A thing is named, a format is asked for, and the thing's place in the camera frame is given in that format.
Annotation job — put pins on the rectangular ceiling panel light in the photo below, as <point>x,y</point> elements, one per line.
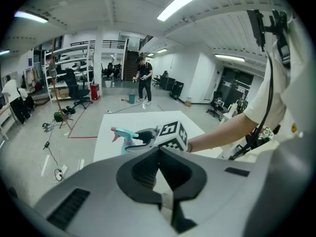
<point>179,4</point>

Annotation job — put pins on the dark staircase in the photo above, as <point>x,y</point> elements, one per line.
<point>129,65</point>

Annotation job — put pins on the black mounted screen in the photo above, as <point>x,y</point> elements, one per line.
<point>256,26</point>

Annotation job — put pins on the black clamp mount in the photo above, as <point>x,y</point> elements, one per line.
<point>279,23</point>

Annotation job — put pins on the large white power strip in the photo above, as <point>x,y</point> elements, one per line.
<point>64,168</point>

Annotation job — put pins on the small black swivel chair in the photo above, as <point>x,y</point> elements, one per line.
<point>216,102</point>

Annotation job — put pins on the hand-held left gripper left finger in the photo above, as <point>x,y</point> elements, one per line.
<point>98,206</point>

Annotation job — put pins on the black office chair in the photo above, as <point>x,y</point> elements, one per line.
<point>74,85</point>

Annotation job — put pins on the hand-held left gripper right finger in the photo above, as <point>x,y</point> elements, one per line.
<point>222,194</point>

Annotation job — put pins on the black mezzanine railing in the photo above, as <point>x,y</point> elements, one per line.
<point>111,43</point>

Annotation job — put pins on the small cardboard box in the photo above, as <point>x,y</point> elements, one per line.
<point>188,104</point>

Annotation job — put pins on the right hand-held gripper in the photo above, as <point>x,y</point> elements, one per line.
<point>170,134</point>

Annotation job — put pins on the person's cream printed t-shirt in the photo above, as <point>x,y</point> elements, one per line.
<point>296,95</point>

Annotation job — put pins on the red box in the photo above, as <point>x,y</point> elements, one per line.
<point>95,91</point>

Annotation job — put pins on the small white power strip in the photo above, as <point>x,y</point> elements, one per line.
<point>109,111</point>

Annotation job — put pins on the spare grey gripper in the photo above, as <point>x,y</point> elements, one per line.
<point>47,127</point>

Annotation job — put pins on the white waste bin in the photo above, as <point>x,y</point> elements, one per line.
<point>107,84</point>

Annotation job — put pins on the black double door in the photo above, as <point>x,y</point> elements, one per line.
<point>234,85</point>

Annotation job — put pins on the stack of black cases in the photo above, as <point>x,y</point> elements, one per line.
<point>177,90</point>

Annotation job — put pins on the black bag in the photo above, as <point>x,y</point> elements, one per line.
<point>70,110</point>

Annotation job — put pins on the long ceiling tube light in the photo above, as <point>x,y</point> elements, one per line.
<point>4,52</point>
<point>30,17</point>
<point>229,57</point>

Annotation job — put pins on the white desk with wooden top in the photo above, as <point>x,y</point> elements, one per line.
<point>3,112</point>

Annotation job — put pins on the green canister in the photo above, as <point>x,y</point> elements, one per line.
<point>58,116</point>

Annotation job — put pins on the person's right forearm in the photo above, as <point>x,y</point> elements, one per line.
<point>217,137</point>

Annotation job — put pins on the blue plastic bucket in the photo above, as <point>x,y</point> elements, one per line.
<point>132,99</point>

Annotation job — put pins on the clothes rack with coats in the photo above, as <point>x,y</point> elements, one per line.
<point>32,78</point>

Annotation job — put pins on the wooden coat rack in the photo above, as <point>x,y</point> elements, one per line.
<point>60,107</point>

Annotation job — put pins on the large cardboard box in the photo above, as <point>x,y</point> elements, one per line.
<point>63,93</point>

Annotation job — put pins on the tall white shelving unit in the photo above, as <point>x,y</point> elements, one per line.
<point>74,49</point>

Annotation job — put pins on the black power adapter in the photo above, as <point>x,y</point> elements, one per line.
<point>46,146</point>

